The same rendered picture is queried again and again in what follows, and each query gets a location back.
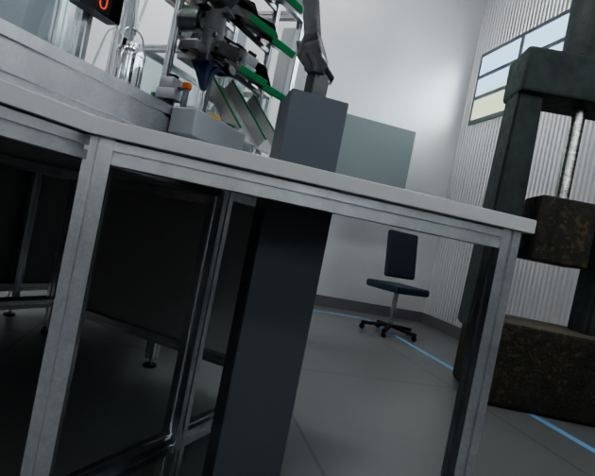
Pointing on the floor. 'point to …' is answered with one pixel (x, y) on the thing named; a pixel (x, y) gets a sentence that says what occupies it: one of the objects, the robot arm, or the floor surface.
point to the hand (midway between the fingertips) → (205, 77)
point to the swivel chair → (395, 251)
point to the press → (557, 228)
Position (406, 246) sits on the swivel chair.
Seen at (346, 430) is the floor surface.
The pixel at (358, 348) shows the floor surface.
